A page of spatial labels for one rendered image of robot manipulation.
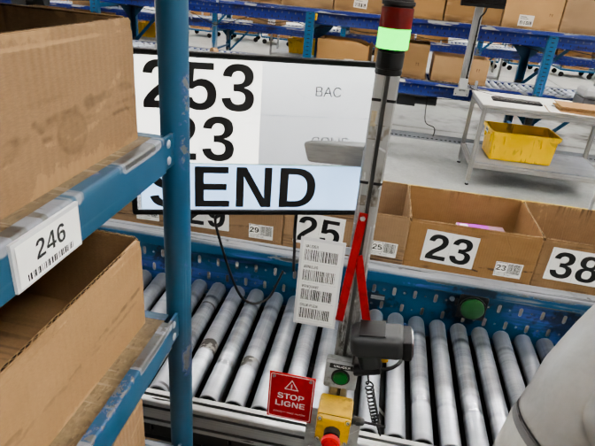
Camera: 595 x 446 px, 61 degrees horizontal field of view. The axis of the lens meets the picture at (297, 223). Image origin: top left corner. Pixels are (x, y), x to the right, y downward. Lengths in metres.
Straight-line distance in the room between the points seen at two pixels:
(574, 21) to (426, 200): 4.55
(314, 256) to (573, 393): 0.65
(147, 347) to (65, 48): 0.29
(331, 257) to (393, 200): 0.93
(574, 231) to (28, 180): 1.84
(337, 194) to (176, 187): 0.57
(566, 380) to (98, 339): 0.37
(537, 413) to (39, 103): 0.39
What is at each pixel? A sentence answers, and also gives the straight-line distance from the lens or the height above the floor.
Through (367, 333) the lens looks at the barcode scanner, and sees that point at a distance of 0.99.
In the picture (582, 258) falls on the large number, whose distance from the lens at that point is 1.72.
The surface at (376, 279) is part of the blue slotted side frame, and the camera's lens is 1.61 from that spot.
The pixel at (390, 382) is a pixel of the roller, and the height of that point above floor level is 0.75.
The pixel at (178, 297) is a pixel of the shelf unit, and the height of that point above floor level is 1.36.
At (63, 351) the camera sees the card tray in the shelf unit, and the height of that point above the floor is 1.41.
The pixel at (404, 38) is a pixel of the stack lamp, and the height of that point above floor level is 1.61.
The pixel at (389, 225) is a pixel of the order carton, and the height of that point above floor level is 1.02.
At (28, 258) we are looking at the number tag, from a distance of 0.31.
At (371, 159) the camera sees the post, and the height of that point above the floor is 1.41.
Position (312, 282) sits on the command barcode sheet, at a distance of 0.99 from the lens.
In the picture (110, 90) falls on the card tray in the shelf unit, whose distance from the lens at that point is 0.43.
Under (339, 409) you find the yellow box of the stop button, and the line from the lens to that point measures 1.13.
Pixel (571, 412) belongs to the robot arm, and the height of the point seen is 1.44.
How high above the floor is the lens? 1.68
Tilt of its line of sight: 26 degrees down
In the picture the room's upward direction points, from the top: 5 degrees clockwise
